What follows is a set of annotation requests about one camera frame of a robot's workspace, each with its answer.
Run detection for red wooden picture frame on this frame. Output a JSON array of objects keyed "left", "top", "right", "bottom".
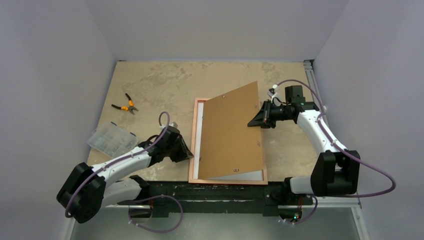
[{"left": 188, "top": 98, "right": 268, "bottom": 185}]

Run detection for brown cardboard backing board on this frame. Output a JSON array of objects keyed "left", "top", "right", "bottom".
[{"left": 192, "top": 81, "right": 268, "bottom": 185}]

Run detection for landscape photo print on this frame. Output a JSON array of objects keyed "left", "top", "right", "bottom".
[{"left": 188, "top": 99, "right": 268, "bottom": 185}]

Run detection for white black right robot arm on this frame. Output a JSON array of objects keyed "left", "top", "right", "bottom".
[{"left": 247, "top": 85, "right": 360, "bottom": 204}]

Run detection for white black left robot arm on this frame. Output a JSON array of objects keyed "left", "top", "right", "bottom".
[{"left": 56, "top": 124, "right": 194, "bottom": 224}]

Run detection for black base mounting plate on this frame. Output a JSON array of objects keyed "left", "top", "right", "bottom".
[{"left": 119, "top": 181, "right": 313, "bottom": 218}]

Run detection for clear plastic parts box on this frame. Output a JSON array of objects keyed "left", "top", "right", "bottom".
[{"left": 87, "top": 121, "right": 139, "bottom": 159}]

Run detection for orange handled pliers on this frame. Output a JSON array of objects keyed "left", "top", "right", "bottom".
[{"left": 111, "top": 93, "right": 139, "bottom": 116}]

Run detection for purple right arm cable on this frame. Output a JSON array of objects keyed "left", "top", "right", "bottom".
[{"left": 274, "top": 79, "right": 397, "bottom": 199}]

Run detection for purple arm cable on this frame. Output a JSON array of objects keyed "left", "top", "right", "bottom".
[
  {"left": 64, "top": 111, "right": 171, "bottom": 219},
  {"left": 274, "top": 79, "right": 397, "bottom": 199}
]

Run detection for aluminium rail right side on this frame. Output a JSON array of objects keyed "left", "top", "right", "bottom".
[{"left": 303, "top": 60, "right": 324, "bottom": 106}]

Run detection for aluminium rail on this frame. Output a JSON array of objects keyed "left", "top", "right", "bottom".
[
  {"left": 100, "top": 196, "right": 360, "bottom": 209},
  {"left": 303, "top": 60, "right": 324, "bottom": 106}
]

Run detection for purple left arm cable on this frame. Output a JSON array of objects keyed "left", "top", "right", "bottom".
[{"left": 64, "top": 111, "right": 171, "bottom": 219}]

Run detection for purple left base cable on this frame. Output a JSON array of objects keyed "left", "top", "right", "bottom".
[{"left": 128, "top": 194, "right": 184, "bottom": 234}]

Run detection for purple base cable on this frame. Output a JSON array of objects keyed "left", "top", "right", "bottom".
[
  {"left": 278, "top": 195, "right": 319, "bottom": 226},
  {"left": 128, "top": 194, "right": 184, "bottom": 234}
]

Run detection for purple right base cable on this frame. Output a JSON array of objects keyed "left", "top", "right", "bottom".
[{"left": 278, "top": 195, "right": 319, "bottom": 226}]

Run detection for aluminium front rail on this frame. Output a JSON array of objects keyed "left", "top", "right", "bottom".
[{"left": 100, "top": 196, "right": 360, "bottom": 209}]

